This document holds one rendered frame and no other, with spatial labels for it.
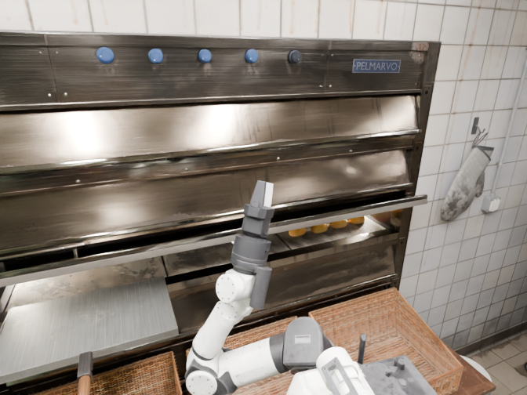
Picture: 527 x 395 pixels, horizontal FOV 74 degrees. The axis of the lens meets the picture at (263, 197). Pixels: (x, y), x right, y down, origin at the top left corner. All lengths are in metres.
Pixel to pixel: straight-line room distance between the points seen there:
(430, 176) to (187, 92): 1.29
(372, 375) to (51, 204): 1.09
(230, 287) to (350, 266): 1.15
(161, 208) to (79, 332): 0.49
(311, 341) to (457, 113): 1.44
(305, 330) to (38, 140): 0.96
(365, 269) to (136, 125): 1.33
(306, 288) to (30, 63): 1.40
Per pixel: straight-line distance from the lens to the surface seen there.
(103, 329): 1.37
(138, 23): 1.25
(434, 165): 1.98
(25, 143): 1.29
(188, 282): 1.52
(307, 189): 1.52
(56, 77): 1.27
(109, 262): 1.26
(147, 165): 1.28
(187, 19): 1.27
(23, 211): 1.37
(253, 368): 0.95
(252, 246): 0.81
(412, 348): 2.18
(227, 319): 0.89
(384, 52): 1.65
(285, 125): 1.40
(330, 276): 1.83
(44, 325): 1.47
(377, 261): 1.99
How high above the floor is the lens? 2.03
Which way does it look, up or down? 22 degrees down
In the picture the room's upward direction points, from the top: straight up
